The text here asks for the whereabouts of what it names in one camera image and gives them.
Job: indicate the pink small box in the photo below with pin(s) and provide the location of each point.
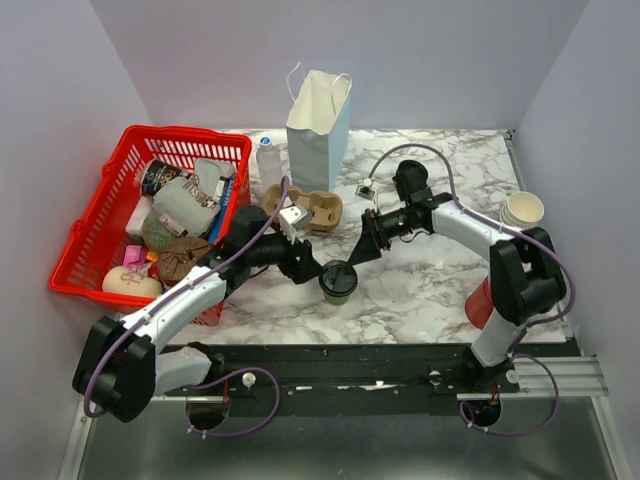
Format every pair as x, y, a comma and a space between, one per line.
134, 256

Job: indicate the grey crumpled bag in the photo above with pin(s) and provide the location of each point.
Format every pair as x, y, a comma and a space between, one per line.
210, 172

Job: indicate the grey printed pouch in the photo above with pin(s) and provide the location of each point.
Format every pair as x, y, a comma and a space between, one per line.
187, 206

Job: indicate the red cup holder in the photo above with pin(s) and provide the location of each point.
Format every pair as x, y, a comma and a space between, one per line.
479, 305

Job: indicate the light blue paper bag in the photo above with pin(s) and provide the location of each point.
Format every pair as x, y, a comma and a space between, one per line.
317, 129

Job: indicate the stack of black lids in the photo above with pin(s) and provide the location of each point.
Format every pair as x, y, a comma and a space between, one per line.
411, 176

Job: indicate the green paper cup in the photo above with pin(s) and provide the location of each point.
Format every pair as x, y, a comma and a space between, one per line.
337, 297

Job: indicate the blue flat package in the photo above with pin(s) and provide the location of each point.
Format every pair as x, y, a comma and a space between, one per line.
214, 233

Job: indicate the red plastic basket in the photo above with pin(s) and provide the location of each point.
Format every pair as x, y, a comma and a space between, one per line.
97, 240

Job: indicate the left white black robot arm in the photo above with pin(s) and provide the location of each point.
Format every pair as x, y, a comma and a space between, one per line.
190, 300

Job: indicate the black snack can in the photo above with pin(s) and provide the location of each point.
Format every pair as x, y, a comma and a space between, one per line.
156, 174

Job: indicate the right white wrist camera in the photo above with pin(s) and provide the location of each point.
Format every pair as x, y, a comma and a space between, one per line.
366, 191

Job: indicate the black cup lid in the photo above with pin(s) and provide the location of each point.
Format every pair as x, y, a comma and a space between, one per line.
339, 279

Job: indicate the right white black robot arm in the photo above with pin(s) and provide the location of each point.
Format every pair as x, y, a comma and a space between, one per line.
523, 279

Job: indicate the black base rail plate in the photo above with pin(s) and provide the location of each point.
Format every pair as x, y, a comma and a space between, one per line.
333, 380

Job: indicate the clear plastic water bottle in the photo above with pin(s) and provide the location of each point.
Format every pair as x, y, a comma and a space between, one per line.
269, 163

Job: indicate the brown pulp cup carrier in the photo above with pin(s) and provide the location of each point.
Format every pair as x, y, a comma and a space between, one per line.
325, 207

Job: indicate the brown round package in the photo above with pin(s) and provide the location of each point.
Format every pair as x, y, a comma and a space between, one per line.
179, 257

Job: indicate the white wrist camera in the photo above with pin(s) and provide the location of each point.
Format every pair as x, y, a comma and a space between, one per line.
292, 220
366, 191

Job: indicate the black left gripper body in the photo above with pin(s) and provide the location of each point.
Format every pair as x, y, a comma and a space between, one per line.
286, 260

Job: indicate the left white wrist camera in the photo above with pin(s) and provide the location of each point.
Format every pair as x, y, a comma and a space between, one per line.
292, 220

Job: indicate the green round pouch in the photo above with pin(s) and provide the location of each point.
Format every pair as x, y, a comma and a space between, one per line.
159, 231

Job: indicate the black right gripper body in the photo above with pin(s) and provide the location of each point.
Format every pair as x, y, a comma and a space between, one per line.
372, 219

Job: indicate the beige round bun toy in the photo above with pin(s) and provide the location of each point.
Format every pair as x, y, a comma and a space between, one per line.
124, 281

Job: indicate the stack of green paper cups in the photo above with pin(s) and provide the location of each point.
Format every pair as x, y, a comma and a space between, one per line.
522, 209

